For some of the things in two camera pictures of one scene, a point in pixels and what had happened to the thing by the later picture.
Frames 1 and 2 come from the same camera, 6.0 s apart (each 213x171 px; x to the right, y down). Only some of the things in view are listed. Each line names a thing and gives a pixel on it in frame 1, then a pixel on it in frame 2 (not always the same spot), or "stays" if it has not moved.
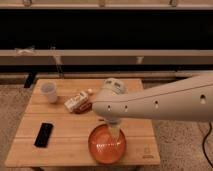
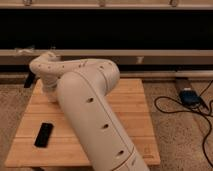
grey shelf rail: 107,57 stays
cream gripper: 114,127 → 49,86
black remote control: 43,135 stays
